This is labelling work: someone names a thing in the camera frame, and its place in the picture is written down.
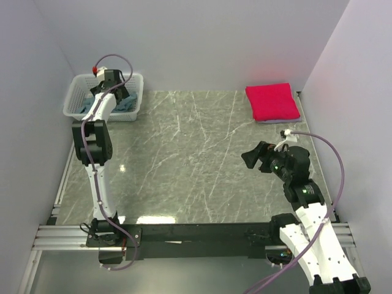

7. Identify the white perforated plastic basket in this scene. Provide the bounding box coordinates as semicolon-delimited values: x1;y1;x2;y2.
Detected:
63;73;144;122

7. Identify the blue-grey t shirt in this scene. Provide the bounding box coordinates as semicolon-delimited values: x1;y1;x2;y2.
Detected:
76;92;138;114

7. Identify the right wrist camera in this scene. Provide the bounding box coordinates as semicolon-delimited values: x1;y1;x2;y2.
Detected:
281;129;298;144

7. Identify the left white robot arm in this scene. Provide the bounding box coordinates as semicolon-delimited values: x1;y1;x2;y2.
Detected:
72;67;129;247

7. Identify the folded lavender t shirt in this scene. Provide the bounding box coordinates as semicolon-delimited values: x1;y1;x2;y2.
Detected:
255;118;302;124

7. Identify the folded red t shirt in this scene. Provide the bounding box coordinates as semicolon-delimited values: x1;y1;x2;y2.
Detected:
245;83;301;122

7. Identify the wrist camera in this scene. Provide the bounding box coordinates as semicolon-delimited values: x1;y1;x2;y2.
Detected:
92;66;107;78
281;129;298;144

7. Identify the black base crossbar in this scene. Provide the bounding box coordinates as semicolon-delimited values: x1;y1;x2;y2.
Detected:
86;222;293;265

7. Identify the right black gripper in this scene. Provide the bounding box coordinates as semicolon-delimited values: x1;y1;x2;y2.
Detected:
241;140;292;182

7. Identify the aluminium frame rail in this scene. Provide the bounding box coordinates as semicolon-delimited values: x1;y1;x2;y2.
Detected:
31;223;356;251

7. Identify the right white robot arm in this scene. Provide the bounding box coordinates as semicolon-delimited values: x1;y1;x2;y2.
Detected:
241;141;371;293

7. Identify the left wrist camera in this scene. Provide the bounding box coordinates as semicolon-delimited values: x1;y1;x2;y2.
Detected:
92;66;107;78

